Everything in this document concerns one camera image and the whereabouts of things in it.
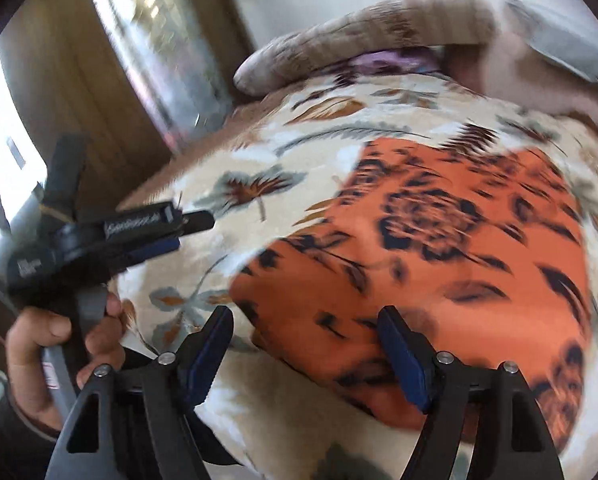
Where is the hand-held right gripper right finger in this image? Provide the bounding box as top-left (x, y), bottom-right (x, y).
top-left (376, 305), bottom-right (566, 480)

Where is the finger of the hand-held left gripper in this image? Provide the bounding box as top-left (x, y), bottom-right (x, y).
top-left (178, 210), bottom-right (216, 234)
top-left (121, 236), bottom-right (182, 267)

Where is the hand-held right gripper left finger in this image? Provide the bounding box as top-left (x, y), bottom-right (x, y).
top-left (44, 305), bottom-right (236, 480)

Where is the orange floral garment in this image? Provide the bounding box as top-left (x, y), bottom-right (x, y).
top-left (229, 137), bottom-right (598, 453)

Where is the person's left hand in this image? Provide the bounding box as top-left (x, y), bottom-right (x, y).
top-left (5, 291), bottom-right (128, 433)

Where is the cream leaf print bedspread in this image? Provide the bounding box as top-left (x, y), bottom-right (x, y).
top-left (114, 72), bottom-right (598, 480)

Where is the wooden wardrobe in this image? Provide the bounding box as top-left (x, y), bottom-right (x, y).
top-left (0, 0), bottom-right (176, 198)

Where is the wardrobe mirror panel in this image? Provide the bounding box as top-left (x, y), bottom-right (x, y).
top-left (81, 0), bottom-right (232, 148)

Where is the beige brown patterned pillow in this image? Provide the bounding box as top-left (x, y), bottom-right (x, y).
top-left (233, 0), bottom-right (502, 97)

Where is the purple cloth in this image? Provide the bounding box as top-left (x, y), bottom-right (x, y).
top-left (346, 47), bottom-right (447, 80)

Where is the pinkish beige blanket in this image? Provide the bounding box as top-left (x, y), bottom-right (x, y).
top-left (446, 20), bottom-right (598, 133)

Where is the grey cloth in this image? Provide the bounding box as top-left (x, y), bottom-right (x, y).
top-left (501, 0), bottom-right (598, 97)

